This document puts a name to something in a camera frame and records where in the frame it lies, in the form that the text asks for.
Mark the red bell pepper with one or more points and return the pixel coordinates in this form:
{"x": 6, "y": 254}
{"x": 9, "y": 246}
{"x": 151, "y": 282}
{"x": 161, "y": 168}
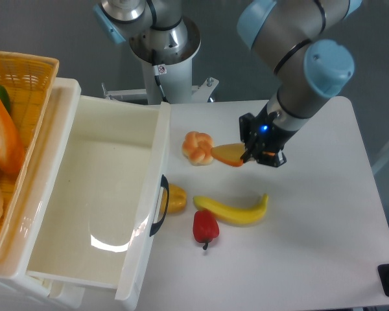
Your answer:
{"x": 205, "y": 228}

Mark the white plastic drawer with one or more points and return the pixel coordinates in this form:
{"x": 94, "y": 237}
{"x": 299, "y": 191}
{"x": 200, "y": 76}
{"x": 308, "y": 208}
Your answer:
{"x": 104, "y": 209}

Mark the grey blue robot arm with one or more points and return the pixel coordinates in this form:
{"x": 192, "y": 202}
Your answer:
{"x": 282, "y": 33}

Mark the green pepper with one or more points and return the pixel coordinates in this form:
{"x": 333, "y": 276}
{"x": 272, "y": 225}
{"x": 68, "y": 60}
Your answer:
{"x": 5, "y": 99}

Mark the white drawer cabinet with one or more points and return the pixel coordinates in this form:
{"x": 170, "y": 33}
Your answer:
{"x": 18, "y": 290}

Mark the knotted bread roll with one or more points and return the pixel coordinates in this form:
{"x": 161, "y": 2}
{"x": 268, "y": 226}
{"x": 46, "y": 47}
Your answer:
{"x": 196, "y": 147}

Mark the toast bread slice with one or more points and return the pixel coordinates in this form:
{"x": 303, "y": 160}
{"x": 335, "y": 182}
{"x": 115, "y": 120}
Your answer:
{"x": 229, "y": 154}

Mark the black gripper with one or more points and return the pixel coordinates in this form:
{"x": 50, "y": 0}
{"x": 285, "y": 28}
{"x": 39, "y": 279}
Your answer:
{"x": 265, "y": 135}

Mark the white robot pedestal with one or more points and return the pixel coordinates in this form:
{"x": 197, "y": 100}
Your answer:
{"x": 166, "y": 58}

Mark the yellow bell pepper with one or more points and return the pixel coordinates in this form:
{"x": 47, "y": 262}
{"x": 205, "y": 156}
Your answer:
{"x": 177, "y": 200}

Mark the orange woven basket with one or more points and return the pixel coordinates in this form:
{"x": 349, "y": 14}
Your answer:
{"x": 29, "y": 81}

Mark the orange baguette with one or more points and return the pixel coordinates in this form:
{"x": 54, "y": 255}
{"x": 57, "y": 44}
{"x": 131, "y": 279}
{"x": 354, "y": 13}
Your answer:
{"x": 12, "y": 151}

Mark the yellow banana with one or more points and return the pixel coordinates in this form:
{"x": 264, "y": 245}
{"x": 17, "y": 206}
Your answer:
{"x": 233, "y": 215}

